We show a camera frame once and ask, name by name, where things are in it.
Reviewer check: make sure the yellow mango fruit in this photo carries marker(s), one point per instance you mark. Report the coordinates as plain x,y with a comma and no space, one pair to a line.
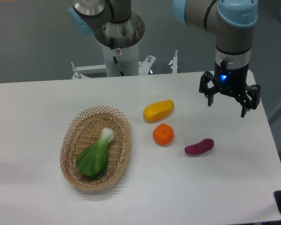
158,110

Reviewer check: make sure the green bok choy vegetable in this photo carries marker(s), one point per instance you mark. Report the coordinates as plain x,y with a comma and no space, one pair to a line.
93,161

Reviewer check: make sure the woven wicker basket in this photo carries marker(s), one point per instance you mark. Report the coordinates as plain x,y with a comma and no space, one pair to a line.
84,130

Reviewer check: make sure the purple sweet potato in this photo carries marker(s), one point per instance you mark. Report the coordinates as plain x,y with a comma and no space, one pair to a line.
200,148

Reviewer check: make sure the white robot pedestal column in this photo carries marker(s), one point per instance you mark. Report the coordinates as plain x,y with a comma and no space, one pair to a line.
121,61

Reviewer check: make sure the white metal base frame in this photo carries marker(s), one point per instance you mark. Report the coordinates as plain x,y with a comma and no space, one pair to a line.
145,68

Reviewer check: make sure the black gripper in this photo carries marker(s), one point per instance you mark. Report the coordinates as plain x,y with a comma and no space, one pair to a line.
231,82

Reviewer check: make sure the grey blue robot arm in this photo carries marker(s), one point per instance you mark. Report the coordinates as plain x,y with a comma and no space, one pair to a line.
119,31

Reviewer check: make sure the orange tangerine fruit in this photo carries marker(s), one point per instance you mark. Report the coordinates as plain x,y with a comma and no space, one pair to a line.
163,134

